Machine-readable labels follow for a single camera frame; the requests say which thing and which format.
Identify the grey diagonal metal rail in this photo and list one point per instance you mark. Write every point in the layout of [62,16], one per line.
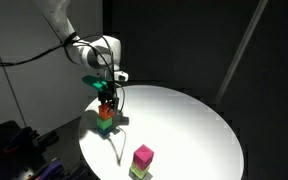
[240,50]

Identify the pink block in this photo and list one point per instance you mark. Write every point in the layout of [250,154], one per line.
[143,156]

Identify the orange block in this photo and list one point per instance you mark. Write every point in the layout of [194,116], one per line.
[106,114]

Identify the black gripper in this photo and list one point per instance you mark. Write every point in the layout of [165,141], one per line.
[108,95]

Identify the black and purple clamp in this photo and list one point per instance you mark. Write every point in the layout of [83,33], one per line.
[48,171]

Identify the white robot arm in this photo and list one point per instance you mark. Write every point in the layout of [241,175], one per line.
[103,54]

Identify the lime green block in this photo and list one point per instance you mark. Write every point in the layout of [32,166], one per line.
[139,172]

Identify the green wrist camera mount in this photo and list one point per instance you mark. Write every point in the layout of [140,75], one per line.
[98,83]

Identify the blue block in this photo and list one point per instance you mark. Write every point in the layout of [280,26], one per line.
[104,132]

